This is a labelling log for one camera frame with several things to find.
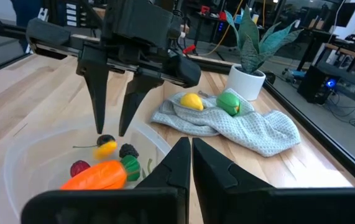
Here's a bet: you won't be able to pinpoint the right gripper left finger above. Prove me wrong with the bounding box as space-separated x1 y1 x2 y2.
21 136 192 224

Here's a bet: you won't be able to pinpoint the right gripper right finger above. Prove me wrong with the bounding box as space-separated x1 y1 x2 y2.
192 138 355 224

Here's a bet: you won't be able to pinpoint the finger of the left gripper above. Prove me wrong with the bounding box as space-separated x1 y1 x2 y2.
118 73 165 137
76 46 111 134

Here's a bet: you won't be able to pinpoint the yellow toy squash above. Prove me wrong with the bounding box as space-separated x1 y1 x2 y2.
92 139 119 161

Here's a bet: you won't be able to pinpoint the yellow toy lemon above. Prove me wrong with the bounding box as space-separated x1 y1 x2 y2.
179 92 205 112

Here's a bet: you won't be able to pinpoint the orange toy carrot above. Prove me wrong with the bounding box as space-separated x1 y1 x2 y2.
60 154 142 191

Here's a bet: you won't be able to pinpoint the green toy pepper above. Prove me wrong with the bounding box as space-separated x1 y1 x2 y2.
216 91 242 117

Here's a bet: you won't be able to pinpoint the clear plastic tupperware container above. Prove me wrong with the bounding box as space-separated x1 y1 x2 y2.
0 116 173 224

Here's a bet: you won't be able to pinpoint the red clamp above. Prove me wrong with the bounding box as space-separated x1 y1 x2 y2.
182 44 197 55

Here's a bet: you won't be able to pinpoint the black panel white labels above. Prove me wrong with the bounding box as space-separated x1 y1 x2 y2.
65 1 78 28

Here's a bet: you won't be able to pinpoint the grey waffle dish cloth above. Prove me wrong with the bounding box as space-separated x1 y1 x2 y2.
150 88 302 158

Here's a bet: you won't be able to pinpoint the dark red toy raspberry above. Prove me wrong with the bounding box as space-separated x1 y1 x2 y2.
69 159 91 178

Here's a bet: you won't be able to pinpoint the silver aluminium strip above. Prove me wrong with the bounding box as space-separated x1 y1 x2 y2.
36 6 49 23

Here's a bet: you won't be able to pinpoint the person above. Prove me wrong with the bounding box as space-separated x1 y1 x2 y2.
11 0 46 54

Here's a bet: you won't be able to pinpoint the snake plant in white pot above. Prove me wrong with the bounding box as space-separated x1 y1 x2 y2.
225 5 304 102

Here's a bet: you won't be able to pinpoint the black computer tower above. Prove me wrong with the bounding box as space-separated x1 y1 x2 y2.
297 64 339 105

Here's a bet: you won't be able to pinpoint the wooden top office desk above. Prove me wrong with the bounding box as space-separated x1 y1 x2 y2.
298 26 355 128

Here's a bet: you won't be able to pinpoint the black desk monitor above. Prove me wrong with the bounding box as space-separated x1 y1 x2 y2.
335 2 355 28

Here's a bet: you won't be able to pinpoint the hanging yellow cable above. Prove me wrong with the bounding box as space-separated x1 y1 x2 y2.
200 0 245 57

